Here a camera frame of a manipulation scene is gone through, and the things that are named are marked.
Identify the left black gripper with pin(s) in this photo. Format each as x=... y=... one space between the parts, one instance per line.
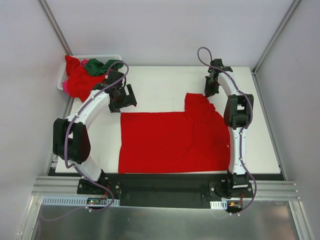
x=127 y=97

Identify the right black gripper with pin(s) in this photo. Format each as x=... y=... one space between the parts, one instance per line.
x=211 y=89

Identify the red t shirt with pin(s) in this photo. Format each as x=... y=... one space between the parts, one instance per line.
x=193 y=140
x=79 y=82

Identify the white plastic laundry basket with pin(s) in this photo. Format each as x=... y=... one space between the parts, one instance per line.
x=62 y=75

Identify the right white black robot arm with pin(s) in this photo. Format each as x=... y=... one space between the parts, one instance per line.
x=238 y=115

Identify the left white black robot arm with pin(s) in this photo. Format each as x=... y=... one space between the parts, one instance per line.
x=70 y=135

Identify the green t shirt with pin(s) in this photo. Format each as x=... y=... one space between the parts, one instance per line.
x=97 y=68

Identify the red t shirt in basket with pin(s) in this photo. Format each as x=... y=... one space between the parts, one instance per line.
x=79 y=82

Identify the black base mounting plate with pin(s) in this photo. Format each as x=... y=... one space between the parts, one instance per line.
x=191 y=190

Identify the right white slotted cable duct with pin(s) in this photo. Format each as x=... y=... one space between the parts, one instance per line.
x=219 y=205

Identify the white slotted cable duct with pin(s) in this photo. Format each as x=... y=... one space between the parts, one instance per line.
x=77 y=201
x=219 y=205

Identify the left white slotted cable duct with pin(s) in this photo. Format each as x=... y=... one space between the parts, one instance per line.
x=77 y=201

